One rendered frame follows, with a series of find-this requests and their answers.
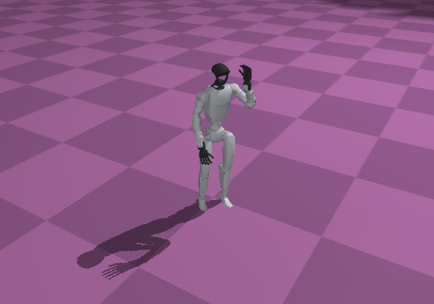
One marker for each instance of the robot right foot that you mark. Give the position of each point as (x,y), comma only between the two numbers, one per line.
(202,204)

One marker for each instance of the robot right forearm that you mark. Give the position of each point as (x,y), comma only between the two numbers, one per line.
(198,132)

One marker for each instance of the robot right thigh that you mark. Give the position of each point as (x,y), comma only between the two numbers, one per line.
(204,169)

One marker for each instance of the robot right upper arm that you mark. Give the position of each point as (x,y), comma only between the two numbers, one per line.
(201,98)

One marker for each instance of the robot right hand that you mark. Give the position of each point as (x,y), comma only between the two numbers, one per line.
(204,154)

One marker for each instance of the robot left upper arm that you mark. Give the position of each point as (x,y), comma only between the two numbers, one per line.
(241,95)

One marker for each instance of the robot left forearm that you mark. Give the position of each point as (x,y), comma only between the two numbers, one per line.
(249,94)

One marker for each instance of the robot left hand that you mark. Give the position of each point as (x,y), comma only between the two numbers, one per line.
(247,75)

